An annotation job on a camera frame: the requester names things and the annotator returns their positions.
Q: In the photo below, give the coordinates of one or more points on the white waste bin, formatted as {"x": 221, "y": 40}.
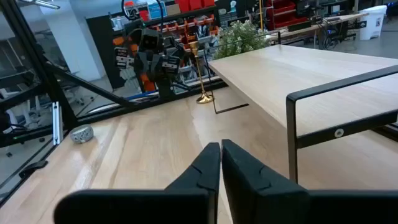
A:
{"x": 373, "y": 23}

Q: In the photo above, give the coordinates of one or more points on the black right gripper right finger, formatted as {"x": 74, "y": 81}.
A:
{"x": 264, "y": 202}

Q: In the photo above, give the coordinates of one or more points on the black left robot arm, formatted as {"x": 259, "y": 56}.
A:
{"x": 149, "y": 40}

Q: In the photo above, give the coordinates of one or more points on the red drawer cabinet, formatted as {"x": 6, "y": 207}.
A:
{"x": 281, "y": 9}

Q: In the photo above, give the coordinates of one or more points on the black rack with orange bins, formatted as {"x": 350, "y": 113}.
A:
{"x": 192, "y": 25}

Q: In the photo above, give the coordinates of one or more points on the long wooden workbench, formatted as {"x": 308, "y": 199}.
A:
{"x": 311, "y": 28}

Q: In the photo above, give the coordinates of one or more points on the black plastic latch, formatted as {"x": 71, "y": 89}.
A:
{"x": 31, "y": 169}

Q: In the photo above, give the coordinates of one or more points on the silver aluminium extrusion piece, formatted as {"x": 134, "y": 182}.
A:
{"x": 57, "y": 124}

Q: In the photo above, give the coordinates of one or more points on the gold-tipped wooden pole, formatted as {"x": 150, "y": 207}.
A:
{"x": 204, "y": 98}

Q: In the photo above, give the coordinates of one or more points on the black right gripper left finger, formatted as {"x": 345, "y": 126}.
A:
{"x": 192, "y": 205}

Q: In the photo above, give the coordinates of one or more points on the wooden shelf black metal frame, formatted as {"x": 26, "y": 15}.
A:
{"x": 311, "y": 81}

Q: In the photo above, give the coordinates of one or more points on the white cloth bundle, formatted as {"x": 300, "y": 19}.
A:
{"x": 81, "y": 134}

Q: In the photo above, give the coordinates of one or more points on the blue cardboard box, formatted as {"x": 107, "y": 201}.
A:
{"x": 157, "y": 11}

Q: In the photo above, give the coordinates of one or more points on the potted green plant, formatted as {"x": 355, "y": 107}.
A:
{"x": 239, "y": 39}

